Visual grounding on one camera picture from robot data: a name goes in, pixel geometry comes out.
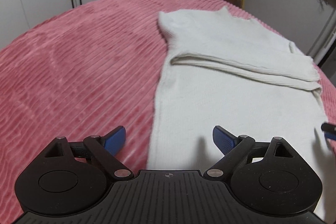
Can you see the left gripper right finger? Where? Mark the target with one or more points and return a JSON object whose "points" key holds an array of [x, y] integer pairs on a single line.
{"points": [[234, 148]]}

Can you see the white knit sweater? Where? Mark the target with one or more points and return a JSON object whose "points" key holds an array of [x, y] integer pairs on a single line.
{"points": [[233, 72]]}

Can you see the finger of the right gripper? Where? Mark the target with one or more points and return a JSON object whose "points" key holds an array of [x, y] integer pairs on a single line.
{"points": [[329, 130]]}

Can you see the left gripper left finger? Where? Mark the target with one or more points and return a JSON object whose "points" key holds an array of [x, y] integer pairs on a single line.
{"points": [[103, 150]]}

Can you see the pink ribbed bed blanket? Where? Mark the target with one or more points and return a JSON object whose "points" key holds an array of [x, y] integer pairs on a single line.
{"points": [[82, 73]]}

